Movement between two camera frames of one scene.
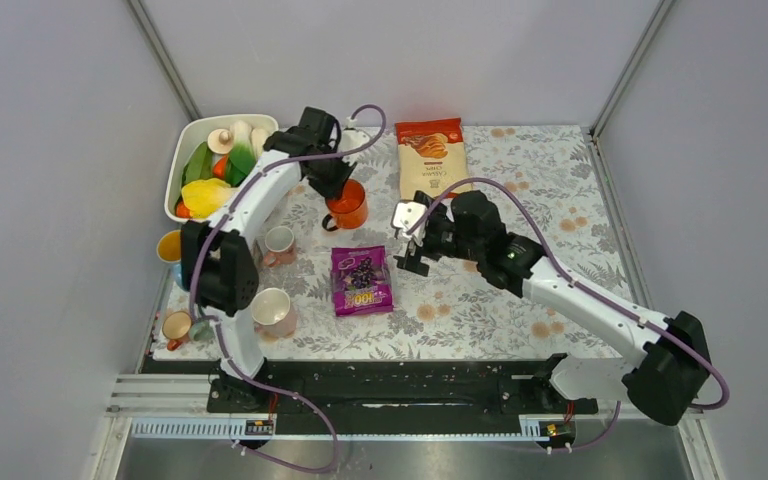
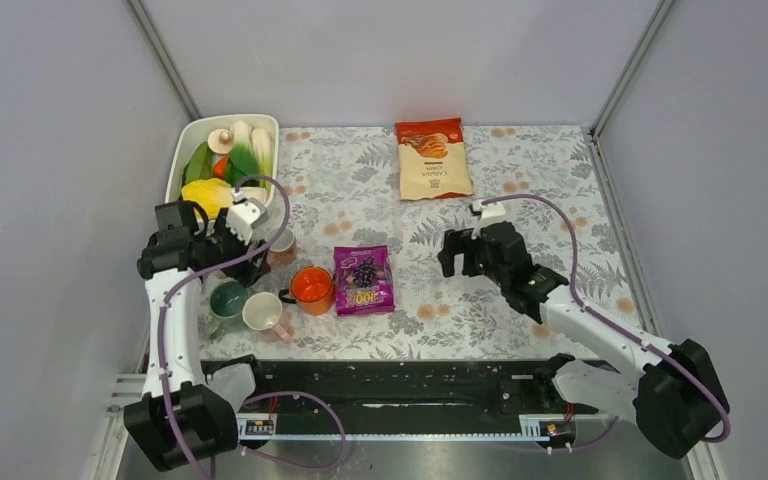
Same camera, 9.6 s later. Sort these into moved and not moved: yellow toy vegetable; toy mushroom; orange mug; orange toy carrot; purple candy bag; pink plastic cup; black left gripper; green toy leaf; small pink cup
Moved: orange mug; black left gripper; pink plastic cup
Not moved: orange toy carrot; purple candy bag; yellow toy vegetable; green toy leaf; small pink cup; toy mushroom
